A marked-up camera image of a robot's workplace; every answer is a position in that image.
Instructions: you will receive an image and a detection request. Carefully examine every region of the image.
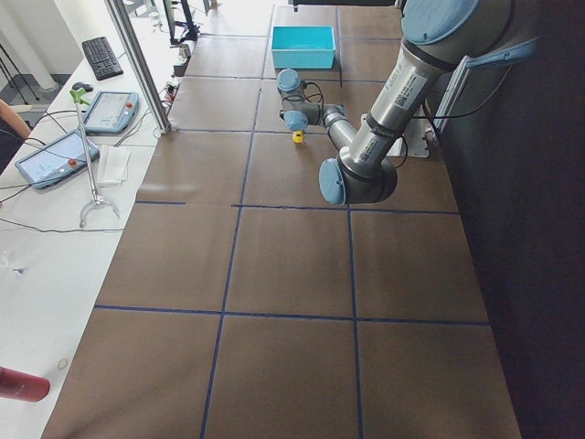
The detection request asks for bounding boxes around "seated person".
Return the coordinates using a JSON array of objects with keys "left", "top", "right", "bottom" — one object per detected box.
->
[{"left": 0, "top": 100, "right": 31, "bottom": 173}]

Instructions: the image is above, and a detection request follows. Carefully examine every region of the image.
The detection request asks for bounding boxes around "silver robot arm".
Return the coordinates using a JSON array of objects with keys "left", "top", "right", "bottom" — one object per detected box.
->
[{"left": 277, "top": 1, "right": 541, "bottom": 205}]

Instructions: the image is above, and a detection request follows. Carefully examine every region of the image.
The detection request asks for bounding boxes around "yellow beetle toy car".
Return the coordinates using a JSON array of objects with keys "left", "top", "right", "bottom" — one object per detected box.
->
[{"left": 292, "top": 131, "right": 304, "bottom": 145}]

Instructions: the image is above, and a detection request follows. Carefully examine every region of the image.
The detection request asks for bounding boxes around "metal reach grabber tool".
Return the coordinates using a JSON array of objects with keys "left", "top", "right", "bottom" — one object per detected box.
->
[{"left": 69, "top": 89, "right": 120, "bottom": 229}]

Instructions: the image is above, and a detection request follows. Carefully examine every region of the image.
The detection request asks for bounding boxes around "black computer mouse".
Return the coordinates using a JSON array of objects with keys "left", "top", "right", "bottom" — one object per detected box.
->
[{"left": 72, "top": 81, "right": 93, "bottom": 92}]

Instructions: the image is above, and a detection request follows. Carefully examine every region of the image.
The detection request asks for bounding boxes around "blue teach pendant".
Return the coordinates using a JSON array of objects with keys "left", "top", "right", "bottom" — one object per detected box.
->
[
  {"left": 15, "top": 130, "right": 87, "bottom": 190},
  {"left": 84, "top": 91, "right": 139, "bottom": 135}
]

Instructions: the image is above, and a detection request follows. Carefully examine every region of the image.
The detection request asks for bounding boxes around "turquoise plastic bin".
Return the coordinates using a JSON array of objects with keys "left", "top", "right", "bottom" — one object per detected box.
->
[{"left": 271, "top": 26, "right": 336, "bottom": 70}]

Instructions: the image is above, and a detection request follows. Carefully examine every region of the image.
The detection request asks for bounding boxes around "far blue teach pendant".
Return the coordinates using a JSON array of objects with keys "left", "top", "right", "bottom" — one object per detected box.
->
[{"left": 84, "top": 91, "right": 139, "bottom": 135}]

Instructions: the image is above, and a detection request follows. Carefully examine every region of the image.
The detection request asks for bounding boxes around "aluminium frame post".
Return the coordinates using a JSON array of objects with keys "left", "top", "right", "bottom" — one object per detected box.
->
[{"left": 104, "top": 0, "right": 171, "bottom": 134}]

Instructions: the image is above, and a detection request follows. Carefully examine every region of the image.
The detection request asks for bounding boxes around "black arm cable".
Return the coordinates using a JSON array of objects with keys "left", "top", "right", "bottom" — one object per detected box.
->
[{"left": 297, "top": 80, "right": 326, "bottom": 107}]

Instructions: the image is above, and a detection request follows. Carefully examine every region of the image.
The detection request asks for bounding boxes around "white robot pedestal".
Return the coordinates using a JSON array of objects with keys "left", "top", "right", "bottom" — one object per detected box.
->
[{"left": 388, "top": 119, "right": 433, "bottom": 158}]

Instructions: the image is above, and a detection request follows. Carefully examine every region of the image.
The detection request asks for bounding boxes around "black computer keyboard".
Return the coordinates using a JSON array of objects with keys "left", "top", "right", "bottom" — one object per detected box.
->
[{"left": 81, "top": 37, "right": 123, "bottom": 80}]

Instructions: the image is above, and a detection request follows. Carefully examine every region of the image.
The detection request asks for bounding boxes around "near blue teach pendant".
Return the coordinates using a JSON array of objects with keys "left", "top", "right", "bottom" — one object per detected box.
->
[{"left": 15, "top": 130, "right": 87, "bottom": 190}]

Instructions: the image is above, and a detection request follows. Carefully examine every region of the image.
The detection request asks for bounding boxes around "red cylinder bottle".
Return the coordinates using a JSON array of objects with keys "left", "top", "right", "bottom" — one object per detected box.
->
[{"left": 0, "top": 367, "right": 50, "bottom": 402}]

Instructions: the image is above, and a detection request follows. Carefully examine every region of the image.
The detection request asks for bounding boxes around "white folded cloth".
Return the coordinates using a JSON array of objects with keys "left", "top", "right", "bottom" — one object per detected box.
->
[{"left": 97, "top": 145, "right": 131, "bottom": 187}]

